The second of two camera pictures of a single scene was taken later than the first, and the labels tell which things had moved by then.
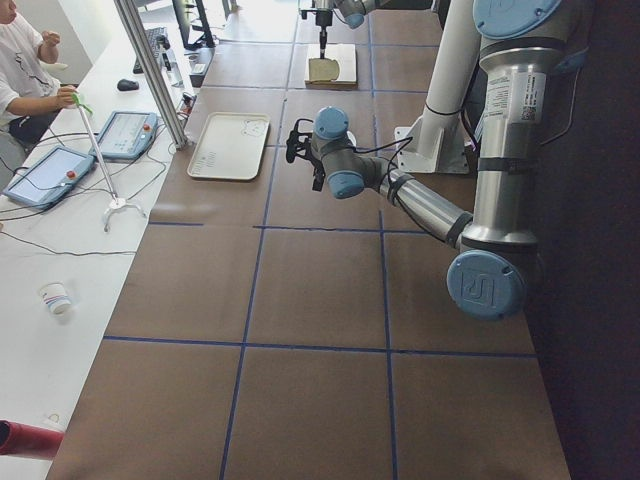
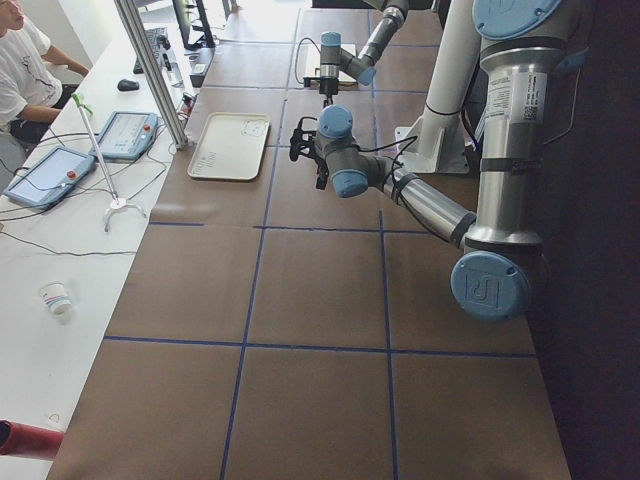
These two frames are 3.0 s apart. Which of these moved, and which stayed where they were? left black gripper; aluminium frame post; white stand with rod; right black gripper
Moved: right black gripper
Stayed: left black gripper; white stand with rod; aluminium frame post
